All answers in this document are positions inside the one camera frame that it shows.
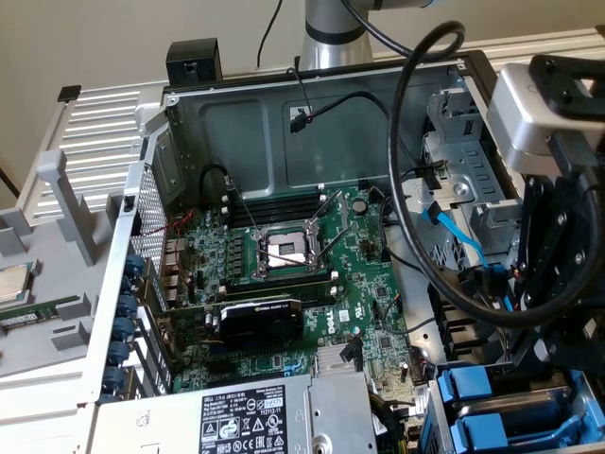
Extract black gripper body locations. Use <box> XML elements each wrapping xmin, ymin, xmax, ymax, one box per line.
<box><xmin>543</xmin><ymin>165</ymin><xmax>605</xmax><ymax>304</ymax></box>

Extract blue data wire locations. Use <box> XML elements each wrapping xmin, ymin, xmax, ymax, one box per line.
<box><xmin>423</xmin><ymin>201</ymin><xmax>521</xmax><ymax>313</ymax></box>

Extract hard disk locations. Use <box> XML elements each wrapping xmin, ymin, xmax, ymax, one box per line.
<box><xmin>437</xmin><ymin>364</ymin><xmax>587</xmax><ymax>413</ymax></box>

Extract empty blue disk carrier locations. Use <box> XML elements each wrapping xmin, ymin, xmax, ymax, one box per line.
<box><xmin>448</xmin><ymin>406</ymin><xmax>597</xmax><ymax>448</ymax></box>

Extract metal drive cage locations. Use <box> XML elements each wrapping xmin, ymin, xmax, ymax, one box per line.
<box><xmin>398</xmin><ymin>86</ymin><xmax>526</xmax><ymax>259</ymax></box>

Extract black plastic shroud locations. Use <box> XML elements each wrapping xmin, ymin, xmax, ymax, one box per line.
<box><xmin>427</xmin><ymin>266</ymin><xmax>503</xmax><ymax>366</ymax></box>

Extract blue drive caddy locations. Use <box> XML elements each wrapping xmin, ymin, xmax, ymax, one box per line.
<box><xmin>427</xmin><ymin>344</ymin><xmax>605</xmax><ymax>454</ymax></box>

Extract green motherboard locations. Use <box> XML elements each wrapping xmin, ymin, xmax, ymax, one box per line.
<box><xmin>163</xmin><ymin>182</ymin><xmax>429</xmax><ymax>396</ymax></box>

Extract metal socket cover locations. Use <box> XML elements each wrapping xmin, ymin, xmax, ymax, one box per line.
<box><xmin>307</xmin><ymin>188</ymin><xmax>352</xmax><ymax>229</ymax></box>

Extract metal locking lever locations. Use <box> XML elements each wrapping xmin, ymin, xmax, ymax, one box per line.
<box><xmin>225</xmin><ymin>175</ymin><xmax>260</xmax><ymax>237</ymax></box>
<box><xmin>315</xmin><ymin>220</ymin><xmax>352</xmax><ymax>266</ymax></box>

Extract silver heat sink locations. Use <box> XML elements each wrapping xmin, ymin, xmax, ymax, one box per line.
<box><xmin>315</xmin><ymin>343</ymin><xmax>359</xmax><ymax>375</ymax></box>

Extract grey power supply unit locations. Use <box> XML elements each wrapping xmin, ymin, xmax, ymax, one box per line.
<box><xmin>92</xmin><ymin>370</ymin><xmax>379</xmax><ymax>454</ymax></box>

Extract CPU socket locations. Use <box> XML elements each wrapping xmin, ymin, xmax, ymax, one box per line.
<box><xmin>249</xmin><ymin>220</ymin><xmax>333</xmax><ymax>281</ymax></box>

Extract black graphics card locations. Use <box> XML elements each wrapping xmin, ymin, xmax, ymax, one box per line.
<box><xmin>158</xmin><ymin>295</ymin><xmax>306</xmax><ymax>350</ymax></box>

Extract open PC case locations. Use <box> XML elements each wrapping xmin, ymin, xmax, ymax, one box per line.
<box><xmin>78</xmin><ymin>48</ymin><xmax>605</xmax><ymax>454</ymax></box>

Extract small black box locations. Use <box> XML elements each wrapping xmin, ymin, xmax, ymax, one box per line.
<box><xmin>165</xmin><ymin>39</ymin><xmax>224</xmax><ymax>87</ymax></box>

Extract grey parts rack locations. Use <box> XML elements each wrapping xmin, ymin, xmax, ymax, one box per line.
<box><xmin>0</xmin><ymin>148</ymin><xmax>125</xmax><ymax>379</ymax></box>

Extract green RAM stick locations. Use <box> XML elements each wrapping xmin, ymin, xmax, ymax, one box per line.
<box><xmin>0</xmin><ymin>295</ymin><xmax>80</xmax><ymax>328</ymax></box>

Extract silver CPU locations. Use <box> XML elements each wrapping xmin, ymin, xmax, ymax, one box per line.
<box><xmin>0</xmin><ymin>261</ymin><xmax>35</xmax><ymax>305</ymax></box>

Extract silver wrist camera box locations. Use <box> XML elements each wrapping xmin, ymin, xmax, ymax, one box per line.
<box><xmin>485</xmin><ymin>62</ymin><xmax>605</xmax><ymax>177</ymax></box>

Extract thin black wire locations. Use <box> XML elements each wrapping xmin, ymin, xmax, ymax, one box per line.
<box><xmin>376</xmin><ymin>185</ymin><xmax>439</xmax><ymax>335</ymax></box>

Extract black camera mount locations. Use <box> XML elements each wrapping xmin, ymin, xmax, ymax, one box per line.
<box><xmin>527</xmin><ymin>53</ymin><xmax>605</xmax><ymax>123</ymax></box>

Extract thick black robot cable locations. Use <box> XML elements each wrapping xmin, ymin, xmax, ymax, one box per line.
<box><xmin>338</xmin><ymin>0</ymin><xmax>605</xmax><ymax>331</ymax></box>

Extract braided power wire bundle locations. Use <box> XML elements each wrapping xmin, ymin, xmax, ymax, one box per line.
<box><xmin>368</xmin><ymin>390</ymin><xmax>426</xmax><ymax>454</ymax></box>

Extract black wire with loose plug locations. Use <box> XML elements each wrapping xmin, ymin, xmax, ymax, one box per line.
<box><xmin>286</xmin><ymin>67</ymin><xmax>449</xmax><ymax>190</ymax></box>

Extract looped black wire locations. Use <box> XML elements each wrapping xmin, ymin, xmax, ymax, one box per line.
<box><xmin>199</xmin><ymin>163</ymin><xmax>237</xmax><ymax>202</ymax></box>

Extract thin black wall cable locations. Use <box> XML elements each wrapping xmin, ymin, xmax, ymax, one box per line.
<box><xmin>256</xmin><ymin>0</ymin><xmax>285</xmax><ymax>67</ymax></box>

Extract thin red wire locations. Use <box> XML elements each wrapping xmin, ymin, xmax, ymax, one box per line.
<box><xmin>140</xmin><ymin>209</ymin><xmax>198</xmax><ymax>297</ymax></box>

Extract dark thin cable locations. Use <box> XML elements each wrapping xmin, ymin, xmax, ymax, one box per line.
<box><xmin>0</xmin><ymin>165</ymin><xmax>22</xmax><ymax>201</ymax></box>

